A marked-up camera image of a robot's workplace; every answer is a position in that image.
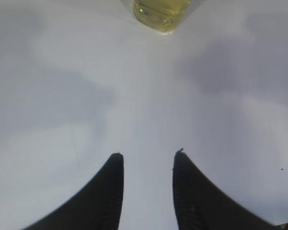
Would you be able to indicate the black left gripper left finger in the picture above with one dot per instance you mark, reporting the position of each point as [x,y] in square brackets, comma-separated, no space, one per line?
[97,206]

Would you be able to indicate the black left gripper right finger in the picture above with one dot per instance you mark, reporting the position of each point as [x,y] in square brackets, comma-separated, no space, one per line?
[200,205]

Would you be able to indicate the yellow tea plastic bottle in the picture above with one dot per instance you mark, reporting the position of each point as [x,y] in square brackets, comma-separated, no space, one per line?
[161,15]

